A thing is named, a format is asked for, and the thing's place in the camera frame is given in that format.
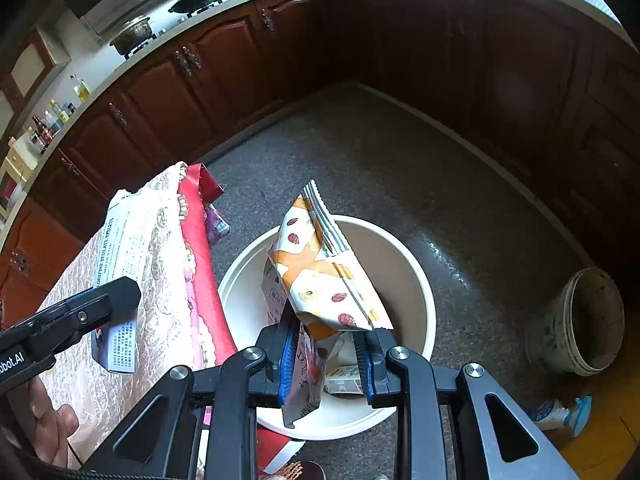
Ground white printed paper leaflet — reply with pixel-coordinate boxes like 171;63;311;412
90;188;147;375

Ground orange white snack bag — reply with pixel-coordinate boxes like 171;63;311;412
262;181;394;428

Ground small green white carton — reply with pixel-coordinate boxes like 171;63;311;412
324;364;363;396

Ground white round trash bin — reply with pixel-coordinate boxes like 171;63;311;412
217;213;438;442

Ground person's left hand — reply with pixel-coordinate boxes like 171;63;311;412
28;377;79;468

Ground cream quilted tablecloth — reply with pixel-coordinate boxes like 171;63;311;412
40;162;215;467

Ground red pink under-cloth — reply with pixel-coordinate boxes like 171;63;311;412
178;164;304;479

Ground cream microwave oven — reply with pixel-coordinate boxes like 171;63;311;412
1;127;44;221

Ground dark red sauce bottle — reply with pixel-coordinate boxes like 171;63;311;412
32;115;53;145

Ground blue white spray bottle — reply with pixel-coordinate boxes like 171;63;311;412
527;394;593;438

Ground yellow oil bottle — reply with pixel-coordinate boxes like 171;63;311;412
70;74;91;103

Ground dark cooking pot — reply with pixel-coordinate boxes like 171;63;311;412
110;15;154;58

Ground lower wooden base cabinets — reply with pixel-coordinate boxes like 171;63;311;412
1;0;639;324

